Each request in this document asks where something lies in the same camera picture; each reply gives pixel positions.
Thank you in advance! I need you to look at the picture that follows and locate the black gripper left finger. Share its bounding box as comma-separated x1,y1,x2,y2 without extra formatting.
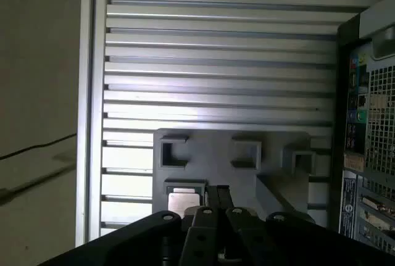
38,185,219,266

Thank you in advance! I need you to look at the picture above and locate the gray plastic parts rack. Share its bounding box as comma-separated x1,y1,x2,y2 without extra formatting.
152,128,318,228

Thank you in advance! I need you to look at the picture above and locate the thin black floor cable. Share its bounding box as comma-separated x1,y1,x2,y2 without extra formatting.
0,133,78,160

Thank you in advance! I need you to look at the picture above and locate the silver square CPU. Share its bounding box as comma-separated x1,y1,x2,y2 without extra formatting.
167,187,198,216

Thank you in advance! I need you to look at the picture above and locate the black open PC case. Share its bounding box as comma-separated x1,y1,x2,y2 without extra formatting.
326,0,395,256

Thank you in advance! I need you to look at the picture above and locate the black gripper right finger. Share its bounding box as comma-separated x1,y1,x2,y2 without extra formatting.
218,185,395,266

